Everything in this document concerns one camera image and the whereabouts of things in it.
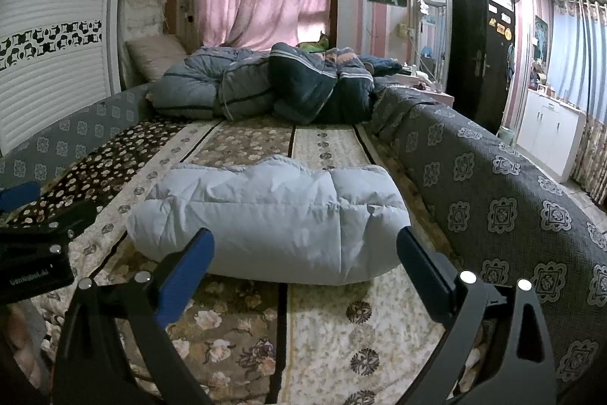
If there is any dark blue cloth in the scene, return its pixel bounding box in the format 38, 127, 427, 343
363, 56, 404, 78

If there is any white framed mirror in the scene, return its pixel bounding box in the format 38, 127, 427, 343
415, 0, 451, 93

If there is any white cabinet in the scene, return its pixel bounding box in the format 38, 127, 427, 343
514, 89, 586, 183

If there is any light blue quilted jacket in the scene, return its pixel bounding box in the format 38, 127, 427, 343
126, 153, 412, 287

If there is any grey patterned bedspread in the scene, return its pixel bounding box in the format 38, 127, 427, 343
0, 82, 607, 396

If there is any dark navy striped duvet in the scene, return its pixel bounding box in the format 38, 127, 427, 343
268, 42, 375, 126

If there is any black decorated door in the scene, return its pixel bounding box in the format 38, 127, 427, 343
484, 0, 517, 133

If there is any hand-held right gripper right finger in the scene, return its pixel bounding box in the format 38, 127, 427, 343
396, 225, 558, 405

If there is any blue window curtain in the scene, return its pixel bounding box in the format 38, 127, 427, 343
545, 0, 607, 206

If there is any beige pillow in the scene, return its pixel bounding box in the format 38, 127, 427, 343
126, 34, 188, 83

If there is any small wall picture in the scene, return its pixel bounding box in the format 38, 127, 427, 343
533, 15, 551, 55

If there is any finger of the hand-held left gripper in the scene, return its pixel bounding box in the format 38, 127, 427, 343
0, 182, 41, 213

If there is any white slatted wardrobe door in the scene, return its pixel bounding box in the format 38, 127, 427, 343
0, 0, 131, 159

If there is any white stacked bedding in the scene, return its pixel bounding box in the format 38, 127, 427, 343
118, 0, 168, 55

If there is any blue-grey striped duvet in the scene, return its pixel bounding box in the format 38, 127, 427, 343
149, 46, 280, 121

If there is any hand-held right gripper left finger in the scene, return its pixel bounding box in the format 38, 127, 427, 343
51, 227, 216, 405

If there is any green cloth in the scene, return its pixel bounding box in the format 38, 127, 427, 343
298, 32, 331, 53

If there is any pink dressing table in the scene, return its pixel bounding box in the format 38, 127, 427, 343
379, 70, 456, 107

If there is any black door leaf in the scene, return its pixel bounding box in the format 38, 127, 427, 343
446, 0, 489, 121

